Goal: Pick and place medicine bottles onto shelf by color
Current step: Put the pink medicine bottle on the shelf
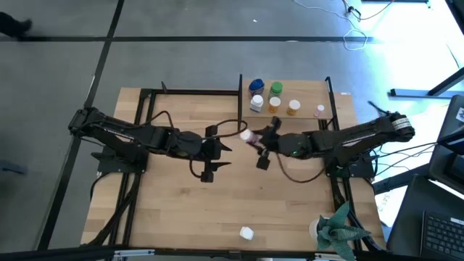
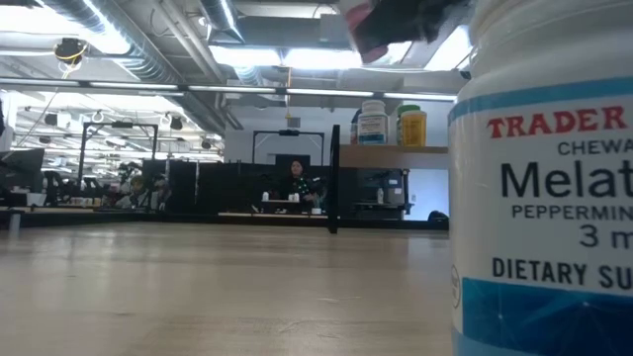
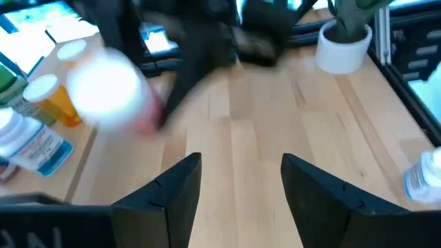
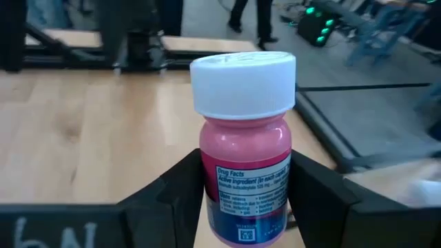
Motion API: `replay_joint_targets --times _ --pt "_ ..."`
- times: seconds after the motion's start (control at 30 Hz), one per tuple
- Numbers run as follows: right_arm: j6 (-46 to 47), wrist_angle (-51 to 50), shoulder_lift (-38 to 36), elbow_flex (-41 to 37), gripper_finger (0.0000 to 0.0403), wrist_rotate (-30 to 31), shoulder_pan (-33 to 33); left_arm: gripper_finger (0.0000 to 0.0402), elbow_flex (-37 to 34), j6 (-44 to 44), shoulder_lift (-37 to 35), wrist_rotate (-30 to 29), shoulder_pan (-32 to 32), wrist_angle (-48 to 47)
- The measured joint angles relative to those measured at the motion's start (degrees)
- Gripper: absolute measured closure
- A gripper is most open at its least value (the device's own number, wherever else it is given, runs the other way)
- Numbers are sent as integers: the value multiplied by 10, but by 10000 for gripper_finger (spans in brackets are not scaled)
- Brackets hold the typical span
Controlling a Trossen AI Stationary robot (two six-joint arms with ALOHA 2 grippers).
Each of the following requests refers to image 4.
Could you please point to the wooden shelf black metal frame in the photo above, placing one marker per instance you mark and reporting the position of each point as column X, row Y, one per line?
column 396, row 179

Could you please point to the pink bottle white cap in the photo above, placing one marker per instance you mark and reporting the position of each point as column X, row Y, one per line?
column 244, row 148

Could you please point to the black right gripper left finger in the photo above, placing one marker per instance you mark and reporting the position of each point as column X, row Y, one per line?
column 155, row 220

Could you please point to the person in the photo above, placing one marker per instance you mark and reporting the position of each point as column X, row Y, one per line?
column 263, row 17
column 48, row 12

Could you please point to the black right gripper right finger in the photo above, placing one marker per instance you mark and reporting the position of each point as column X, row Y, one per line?
column 330, row 220

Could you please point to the wooden table blue legs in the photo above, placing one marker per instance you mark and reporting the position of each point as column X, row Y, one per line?
column 379, row 31

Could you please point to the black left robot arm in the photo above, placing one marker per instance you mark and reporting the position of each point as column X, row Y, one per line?
column 131, row 31

